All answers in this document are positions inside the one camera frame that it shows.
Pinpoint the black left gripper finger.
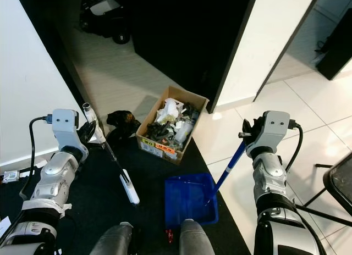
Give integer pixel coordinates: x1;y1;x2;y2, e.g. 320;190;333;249
107;124;137;142
108;109;141;126

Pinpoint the white head hand brush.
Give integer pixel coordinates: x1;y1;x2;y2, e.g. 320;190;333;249
82;102;140;206

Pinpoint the blue long-handled dustpan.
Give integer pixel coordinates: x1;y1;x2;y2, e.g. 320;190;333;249
164;140;248;226

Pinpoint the black floor mat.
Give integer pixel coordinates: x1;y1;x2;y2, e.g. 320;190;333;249
0;135;255;255

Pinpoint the cardboard box of rubbish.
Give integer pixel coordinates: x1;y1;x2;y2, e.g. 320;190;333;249
136;85;210;166

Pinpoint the white crumpled plastic rubbish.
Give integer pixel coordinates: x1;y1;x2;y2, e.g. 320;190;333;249
155;98;185;125

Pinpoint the clear plastic bottle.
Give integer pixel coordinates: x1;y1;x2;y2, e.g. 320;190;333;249
173;119;196;145

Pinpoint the small white device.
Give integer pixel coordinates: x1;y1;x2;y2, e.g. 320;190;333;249
2;169;29;184

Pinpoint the black metal chair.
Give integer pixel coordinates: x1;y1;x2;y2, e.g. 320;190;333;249
279;149;352;225

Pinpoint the black wheeled machine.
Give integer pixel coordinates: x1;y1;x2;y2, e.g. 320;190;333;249
79;0;134;45

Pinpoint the black door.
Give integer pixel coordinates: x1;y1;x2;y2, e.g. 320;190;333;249
131;0;260;114

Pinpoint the grey left robot leg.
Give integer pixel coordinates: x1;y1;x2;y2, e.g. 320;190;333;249
89;221;136;255

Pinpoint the grey robot leg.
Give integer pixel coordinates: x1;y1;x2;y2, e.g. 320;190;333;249
178;218;224;255
89;221;136;255

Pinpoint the white paper sheet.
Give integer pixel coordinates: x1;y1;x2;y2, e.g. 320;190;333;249
0;216;12;237

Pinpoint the black cabinet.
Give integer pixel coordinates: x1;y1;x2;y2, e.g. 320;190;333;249
316;18;352;81

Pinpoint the grey right robot leg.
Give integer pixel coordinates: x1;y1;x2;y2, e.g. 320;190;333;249
178;218;224;255

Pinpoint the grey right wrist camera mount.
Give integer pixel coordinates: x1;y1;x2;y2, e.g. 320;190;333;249
246;110;292;158

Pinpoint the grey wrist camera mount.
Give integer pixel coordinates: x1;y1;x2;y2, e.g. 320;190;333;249
246;110;292;158
51;108;89;163

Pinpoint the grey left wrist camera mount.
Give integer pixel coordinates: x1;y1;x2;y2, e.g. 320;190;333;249
51;108;89;163

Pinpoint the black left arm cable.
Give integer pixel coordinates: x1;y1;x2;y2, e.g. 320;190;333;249
26;116;56;202

